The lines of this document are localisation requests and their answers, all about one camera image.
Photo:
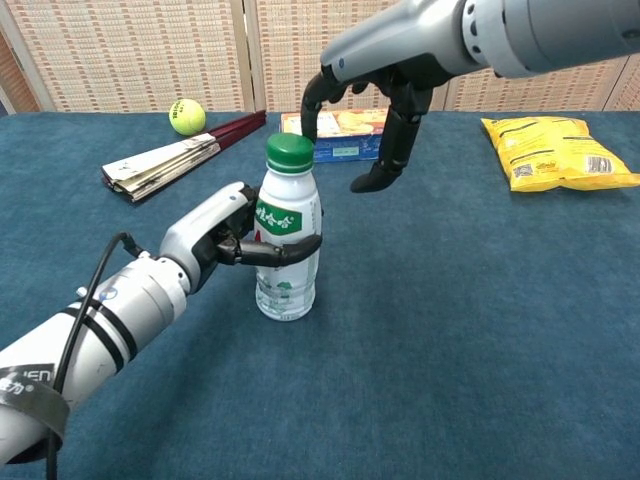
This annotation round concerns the folded red paper fan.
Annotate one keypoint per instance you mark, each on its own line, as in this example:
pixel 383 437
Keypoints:
pixel 155 170

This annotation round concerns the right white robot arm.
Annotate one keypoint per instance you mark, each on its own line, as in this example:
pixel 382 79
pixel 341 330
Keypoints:
pixel 560 30

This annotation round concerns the green bottle cap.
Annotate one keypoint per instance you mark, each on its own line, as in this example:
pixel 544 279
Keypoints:
pixel 290 150

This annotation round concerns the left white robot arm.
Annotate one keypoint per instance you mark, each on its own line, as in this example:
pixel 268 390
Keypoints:
pixel 100 340

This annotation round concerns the bamboo folding screen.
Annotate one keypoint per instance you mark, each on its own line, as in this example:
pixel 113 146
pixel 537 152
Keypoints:
pixel 125 50

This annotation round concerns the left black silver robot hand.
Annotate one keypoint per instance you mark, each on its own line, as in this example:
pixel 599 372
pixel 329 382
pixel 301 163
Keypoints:
pixel 200 230

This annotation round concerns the yellow-green tennis ball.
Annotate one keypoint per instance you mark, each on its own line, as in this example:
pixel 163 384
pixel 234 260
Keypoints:
pixel 187 116

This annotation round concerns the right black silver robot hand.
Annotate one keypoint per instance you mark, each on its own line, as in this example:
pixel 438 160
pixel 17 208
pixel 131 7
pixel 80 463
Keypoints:
pixel 400 45

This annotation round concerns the yellow snack bag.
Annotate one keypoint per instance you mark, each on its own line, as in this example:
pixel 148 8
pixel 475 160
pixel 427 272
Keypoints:
pixel 555 152

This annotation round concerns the blue felt table cover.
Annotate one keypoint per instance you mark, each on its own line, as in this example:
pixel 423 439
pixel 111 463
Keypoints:
pixel 425 325

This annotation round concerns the white drink bottle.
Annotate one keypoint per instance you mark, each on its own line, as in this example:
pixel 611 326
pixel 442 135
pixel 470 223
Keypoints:
pixel 290 200

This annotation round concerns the orange blue biscuit box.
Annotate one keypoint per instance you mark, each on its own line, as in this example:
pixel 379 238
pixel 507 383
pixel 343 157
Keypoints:
pixel 345 135

